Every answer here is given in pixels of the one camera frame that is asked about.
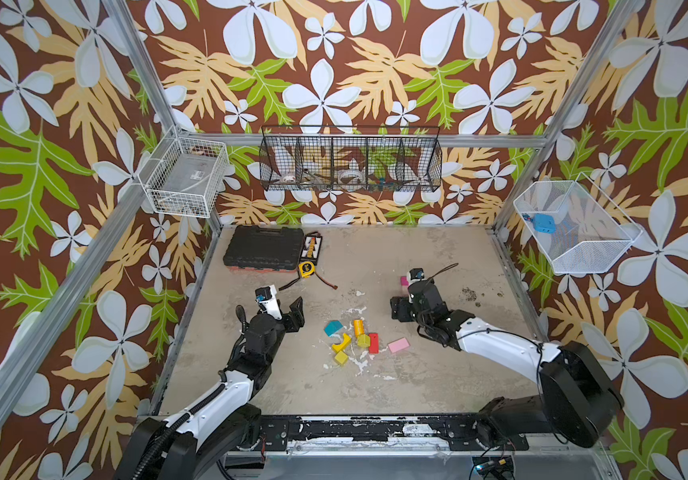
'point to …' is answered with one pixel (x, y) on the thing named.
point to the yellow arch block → (347, 340)
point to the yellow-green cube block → (363, 341)
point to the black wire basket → (343, 158)
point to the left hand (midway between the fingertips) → (289, 296)
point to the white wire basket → (185, 175)
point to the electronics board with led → (494, 466)
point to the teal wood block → (332, 327)
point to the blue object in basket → (544, 223)
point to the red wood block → (374, 343)
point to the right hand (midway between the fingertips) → (397, 300)
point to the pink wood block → (398, 345)
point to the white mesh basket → (591, 230)
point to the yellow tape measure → (306, 268)
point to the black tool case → (264, 249)
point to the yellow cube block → (341, 357)
